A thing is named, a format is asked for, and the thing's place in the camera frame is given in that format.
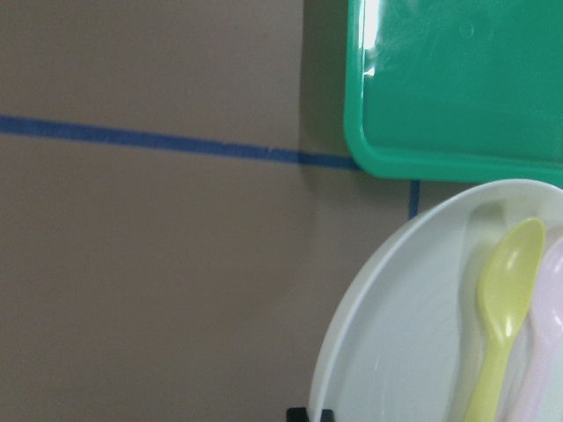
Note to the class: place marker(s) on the green plastic tray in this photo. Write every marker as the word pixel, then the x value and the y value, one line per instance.
pixel 456 91

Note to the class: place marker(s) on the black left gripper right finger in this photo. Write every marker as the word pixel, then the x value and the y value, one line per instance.
pixel 327 415

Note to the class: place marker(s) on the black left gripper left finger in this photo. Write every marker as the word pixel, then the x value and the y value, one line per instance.
pixel 296 414

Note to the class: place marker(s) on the white round plate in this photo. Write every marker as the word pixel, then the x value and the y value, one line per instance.
pixel 405 343

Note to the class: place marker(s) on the yellow plastic spoon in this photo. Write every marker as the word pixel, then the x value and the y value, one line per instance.
pixel 503 297

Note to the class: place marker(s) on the pink plastic spoon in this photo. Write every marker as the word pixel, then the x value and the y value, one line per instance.
pixel 546 331

